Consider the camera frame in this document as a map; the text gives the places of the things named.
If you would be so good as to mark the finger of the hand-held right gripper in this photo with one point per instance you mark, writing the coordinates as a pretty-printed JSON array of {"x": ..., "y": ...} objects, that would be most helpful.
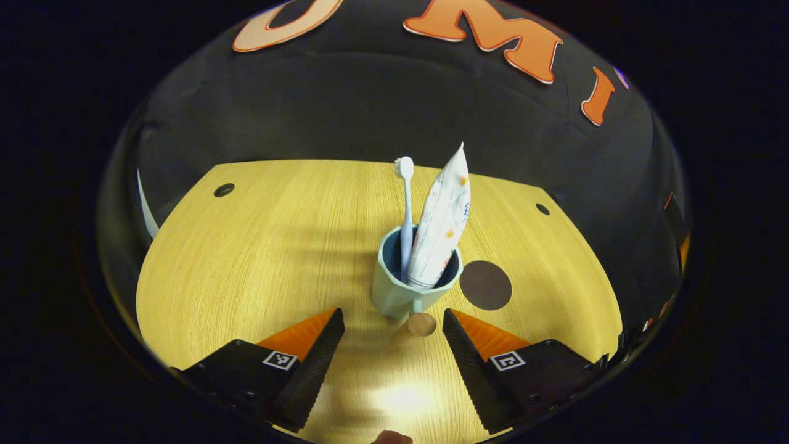
[{"x": 677, "y": 228}]

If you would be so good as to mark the white toothpaste tube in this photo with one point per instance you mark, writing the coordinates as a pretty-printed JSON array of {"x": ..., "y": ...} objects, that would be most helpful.
[{"x": 441, "y": 228}]

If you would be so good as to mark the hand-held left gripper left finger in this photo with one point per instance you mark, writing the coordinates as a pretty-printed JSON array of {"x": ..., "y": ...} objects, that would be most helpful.
[{"x": 311, "y": 370}]

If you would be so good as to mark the round dark brown coaster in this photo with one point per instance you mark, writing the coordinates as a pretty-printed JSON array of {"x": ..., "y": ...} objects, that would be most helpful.
[{"x": 487, "y": 287}]

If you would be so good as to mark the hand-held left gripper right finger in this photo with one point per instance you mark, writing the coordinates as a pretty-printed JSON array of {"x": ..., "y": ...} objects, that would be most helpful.
[{"x": 474, "y": 370}]

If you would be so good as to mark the light blue toothbrush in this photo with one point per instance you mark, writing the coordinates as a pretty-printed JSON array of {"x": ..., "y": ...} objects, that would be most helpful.
[{"x": 407, "y": 209}]

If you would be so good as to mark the black backdrop cloth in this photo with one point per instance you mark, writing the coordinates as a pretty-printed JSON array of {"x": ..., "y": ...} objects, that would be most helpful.
[{"x": 370, "y": 105}]

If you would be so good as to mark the wooden desktop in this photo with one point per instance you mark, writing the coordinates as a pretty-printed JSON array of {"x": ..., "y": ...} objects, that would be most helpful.
[{"x": 259, "y": 259}]

